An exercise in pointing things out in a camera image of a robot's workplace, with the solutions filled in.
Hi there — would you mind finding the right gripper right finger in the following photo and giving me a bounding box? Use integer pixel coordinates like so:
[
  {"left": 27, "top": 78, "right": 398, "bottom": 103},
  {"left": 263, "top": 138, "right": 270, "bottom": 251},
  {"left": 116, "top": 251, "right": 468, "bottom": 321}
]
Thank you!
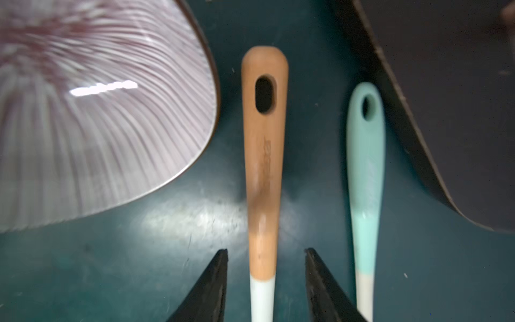
[{"left": 304, "top": 248, "right": 366, "bottom": 322}]

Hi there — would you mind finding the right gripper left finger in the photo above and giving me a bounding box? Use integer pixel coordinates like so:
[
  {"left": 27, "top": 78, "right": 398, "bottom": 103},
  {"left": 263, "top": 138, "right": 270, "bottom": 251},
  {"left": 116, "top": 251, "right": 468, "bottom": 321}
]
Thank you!
[{"left": 166, "top": 249, "right": 228, "bottom": 322}]

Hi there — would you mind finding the cream spatula wooden handle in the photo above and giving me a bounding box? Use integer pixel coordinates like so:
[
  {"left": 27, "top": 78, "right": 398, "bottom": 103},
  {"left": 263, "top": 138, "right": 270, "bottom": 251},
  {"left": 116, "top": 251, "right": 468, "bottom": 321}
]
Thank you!
[{"left": 241, "top": 46, "right": 288, "bottom": 321}]

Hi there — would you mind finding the pink striped bowl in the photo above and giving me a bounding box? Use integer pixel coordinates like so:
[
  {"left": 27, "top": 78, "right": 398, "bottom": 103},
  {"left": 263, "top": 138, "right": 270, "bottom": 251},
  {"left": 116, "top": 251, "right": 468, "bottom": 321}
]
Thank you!
[{"left": 1, "top": 1, "right": 221, "bottom": 233}]

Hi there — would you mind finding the bronze scroll hook stand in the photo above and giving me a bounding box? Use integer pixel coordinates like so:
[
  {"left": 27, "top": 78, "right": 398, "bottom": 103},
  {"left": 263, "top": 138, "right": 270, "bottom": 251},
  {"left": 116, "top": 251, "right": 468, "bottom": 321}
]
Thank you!
[{"left": 330, "top": 0, "right": 514, "bottom": 233}]

